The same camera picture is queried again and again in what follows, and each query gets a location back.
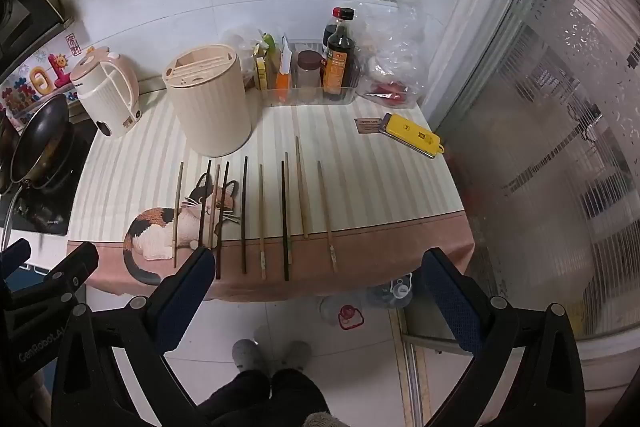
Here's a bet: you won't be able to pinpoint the clear plastic organizer tray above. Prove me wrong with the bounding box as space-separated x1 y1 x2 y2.
260 39 362 108

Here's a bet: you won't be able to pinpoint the pink and white electric kettle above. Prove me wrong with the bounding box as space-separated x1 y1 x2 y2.
70 46 141 138

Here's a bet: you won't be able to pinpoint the red handled clear container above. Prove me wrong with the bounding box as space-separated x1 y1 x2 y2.
320 294 367 333

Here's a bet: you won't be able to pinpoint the striped cat print tablecloth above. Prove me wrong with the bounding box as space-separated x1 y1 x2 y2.
66 82 476 303

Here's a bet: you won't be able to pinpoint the grey slipper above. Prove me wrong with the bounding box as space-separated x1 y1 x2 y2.
279 341 312 374
232 339 264 374

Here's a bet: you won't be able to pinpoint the orange label dark sauce bottle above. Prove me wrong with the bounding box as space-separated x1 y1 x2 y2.
322 8 357 102

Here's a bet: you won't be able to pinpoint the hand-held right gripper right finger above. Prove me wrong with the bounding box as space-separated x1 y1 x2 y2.
421 248 586 427

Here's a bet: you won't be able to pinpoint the red cap dark sauce bottle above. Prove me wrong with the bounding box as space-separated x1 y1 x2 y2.
322 7 347 58

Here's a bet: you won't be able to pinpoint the red packet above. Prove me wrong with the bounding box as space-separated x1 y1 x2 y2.
365 79 417 102

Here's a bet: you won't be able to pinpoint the person's right leg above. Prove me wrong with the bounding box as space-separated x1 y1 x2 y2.
270 368 332 427

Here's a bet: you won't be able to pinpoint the brown card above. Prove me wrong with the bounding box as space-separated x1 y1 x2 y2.
354 117 387 136

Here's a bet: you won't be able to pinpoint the small yellow label bottle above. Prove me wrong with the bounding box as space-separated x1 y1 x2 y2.
255 48 271 90

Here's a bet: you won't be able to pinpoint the large clear plastic bag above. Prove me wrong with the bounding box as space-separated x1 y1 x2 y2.
357 2 427 108

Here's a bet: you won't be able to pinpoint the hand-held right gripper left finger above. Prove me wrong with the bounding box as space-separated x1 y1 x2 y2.
52 247 216 427

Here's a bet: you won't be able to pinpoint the clear plastic bottle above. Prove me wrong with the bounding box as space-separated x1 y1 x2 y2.
367 272 416 310

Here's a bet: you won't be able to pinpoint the cream ribbed utensil holder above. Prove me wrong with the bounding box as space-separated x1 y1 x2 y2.
162 44 252 156

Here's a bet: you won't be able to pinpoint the colourful wall stickers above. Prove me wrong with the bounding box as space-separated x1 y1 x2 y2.
0 32 92 128

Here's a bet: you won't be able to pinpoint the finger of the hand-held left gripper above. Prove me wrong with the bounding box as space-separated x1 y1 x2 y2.
0 239 32 280
10 242 99 308

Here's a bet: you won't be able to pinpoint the wooden cutting board rack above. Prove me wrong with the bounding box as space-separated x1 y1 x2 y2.
172 136 338 282

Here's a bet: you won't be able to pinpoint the yellow box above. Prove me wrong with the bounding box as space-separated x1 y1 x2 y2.
379 113 446 160

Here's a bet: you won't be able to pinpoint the brown lid jar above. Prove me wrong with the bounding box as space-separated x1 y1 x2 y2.
296 50 324 88

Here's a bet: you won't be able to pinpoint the black wok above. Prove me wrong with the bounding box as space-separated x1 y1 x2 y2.
0 94 72 253

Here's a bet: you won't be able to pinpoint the black handled scissors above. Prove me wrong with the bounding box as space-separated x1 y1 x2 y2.
241 156 249 275

